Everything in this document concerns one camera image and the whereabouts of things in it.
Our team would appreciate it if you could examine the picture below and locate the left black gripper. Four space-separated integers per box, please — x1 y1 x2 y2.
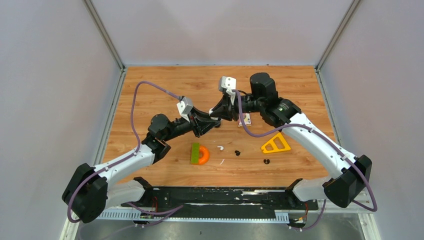
163 106 221 143

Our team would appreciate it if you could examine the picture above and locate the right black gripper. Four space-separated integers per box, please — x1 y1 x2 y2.
210 92 264 122

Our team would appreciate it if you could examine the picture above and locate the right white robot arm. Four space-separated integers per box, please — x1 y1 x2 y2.
209 72 378 212

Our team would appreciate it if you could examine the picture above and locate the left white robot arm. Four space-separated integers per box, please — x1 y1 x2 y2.
62 108 221 223

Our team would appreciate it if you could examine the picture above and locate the playing card box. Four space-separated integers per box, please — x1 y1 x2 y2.
237 113 252 127

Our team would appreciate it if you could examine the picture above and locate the green toy brick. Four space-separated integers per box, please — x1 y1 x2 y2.
190 142 200 165

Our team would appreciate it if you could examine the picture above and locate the yellow triangle block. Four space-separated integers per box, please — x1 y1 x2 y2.
260 132 291 154

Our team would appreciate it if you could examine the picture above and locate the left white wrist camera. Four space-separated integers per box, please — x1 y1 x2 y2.
176 96 194 122

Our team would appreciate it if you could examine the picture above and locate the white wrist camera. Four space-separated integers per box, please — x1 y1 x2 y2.
218 76 237 93
176 96 194 122

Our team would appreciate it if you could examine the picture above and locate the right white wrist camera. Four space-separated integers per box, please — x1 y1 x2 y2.
218 76 237 93

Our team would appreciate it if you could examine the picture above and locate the orange half ring block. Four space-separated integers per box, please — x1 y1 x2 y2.
198 145 210 165

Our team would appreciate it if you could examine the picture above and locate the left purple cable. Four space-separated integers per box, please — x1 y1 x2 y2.
66 81 185 224

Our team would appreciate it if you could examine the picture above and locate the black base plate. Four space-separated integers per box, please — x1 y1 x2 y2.
134 186 319 219

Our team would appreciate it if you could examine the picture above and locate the slotted cable duct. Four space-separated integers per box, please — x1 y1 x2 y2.
97 207 290 224

